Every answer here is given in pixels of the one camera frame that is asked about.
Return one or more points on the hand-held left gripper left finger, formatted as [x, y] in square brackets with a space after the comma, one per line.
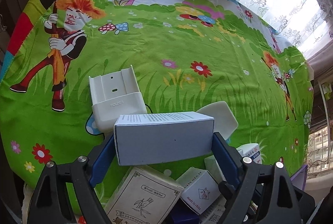
[101, 161]

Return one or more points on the striped plush cushion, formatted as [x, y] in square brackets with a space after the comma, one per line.
[26, 198]

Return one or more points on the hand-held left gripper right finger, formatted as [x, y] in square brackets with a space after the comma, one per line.
[226, 159]

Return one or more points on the pile of small cartons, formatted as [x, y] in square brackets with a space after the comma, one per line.
[145, 198]

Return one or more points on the purple storage box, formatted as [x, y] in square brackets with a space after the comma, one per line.
[299, 177]

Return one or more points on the pale blue oblong box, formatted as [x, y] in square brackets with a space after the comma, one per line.
[166, 140]

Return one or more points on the green cartoon printed blanket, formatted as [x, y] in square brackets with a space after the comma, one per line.
[182, 57]

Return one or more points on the white plastic holder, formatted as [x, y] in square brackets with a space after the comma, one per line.
[114, 99]

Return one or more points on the white plastic tray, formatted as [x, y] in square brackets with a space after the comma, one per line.
[221, 114]

